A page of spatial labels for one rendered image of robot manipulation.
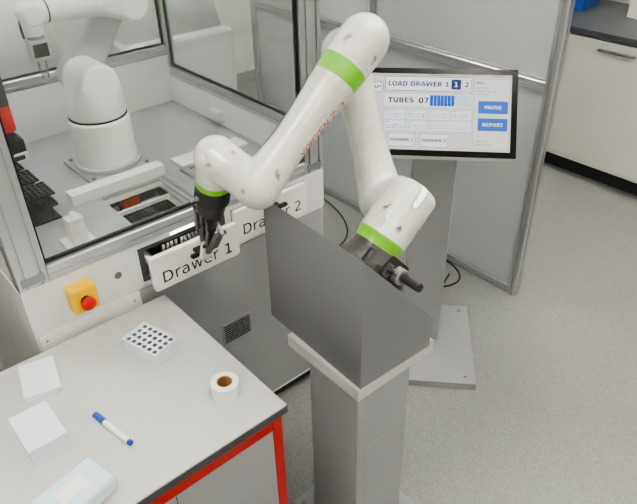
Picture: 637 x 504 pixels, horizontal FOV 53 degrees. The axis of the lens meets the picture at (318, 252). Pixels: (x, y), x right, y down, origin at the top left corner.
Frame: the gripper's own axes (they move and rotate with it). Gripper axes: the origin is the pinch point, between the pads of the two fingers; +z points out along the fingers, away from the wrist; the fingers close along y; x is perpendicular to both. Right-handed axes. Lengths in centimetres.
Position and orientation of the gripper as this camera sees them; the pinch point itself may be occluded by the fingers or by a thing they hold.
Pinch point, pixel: (205, 250)
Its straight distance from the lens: 182.5
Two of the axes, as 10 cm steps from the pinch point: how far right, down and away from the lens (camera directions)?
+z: -2.0, 6.4, 7.4
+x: 7.5, -3.8, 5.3
